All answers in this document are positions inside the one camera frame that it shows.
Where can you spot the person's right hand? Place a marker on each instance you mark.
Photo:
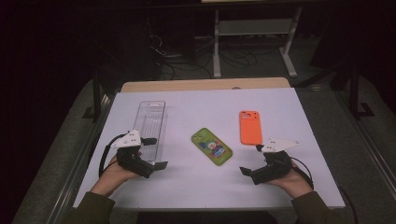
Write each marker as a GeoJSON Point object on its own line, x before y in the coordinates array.
{"type": "Point", "coordinates": [292, 183]}

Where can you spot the orange phone case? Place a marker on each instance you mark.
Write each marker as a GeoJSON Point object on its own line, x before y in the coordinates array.
{"type": "Point", "coordinates": [250, 129]}

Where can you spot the wooden table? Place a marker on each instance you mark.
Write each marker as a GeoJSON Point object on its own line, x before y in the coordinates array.
{"type": "Point", "coordinates": [202, 84]}

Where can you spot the clear plastic rack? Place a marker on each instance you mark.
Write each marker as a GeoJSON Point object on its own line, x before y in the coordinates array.
{"type": "Point", "coordinates": [151, 124]}

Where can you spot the person's left hand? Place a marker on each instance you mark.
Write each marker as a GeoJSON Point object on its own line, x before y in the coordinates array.
{"type": "Point", "coordinates": [112, 179]}

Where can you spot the black metal stand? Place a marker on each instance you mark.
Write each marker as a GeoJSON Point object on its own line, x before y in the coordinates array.
{"type": "Point", "coordinates": [96, 99]}
{"type": "Point", "coordinates": [355, 93]}

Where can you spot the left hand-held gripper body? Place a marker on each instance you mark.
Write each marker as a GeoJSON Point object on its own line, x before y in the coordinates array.
{"type": "Point", "coordinates": [126, 141]}

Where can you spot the green cartoon phone case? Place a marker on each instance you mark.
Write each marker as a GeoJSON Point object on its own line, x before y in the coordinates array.
{"type": "Point", "coordinates": [211, 146]}

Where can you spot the metal rail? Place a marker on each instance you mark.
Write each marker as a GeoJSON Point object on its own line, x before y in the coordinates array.
{"type": "Point", "coordinates": [367, 146]}
{"type": "Point", "coordinates": [77, 174]}

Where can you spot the white table board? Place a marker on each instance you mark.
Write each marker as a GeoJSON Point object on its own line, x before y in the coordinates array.
{"type": "Point", "coordinates": [202, 105]}

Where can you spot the white metal desk frame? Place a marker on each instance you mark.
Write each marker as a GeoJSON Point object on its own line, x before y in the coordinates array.
{"type": "Point", "coordinates": [255, 27]}

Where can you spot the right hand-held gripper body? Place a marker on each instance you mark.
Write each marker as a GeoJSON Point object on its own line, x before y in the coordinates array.
{"type": "Point", "coordinates": [274, 166]}

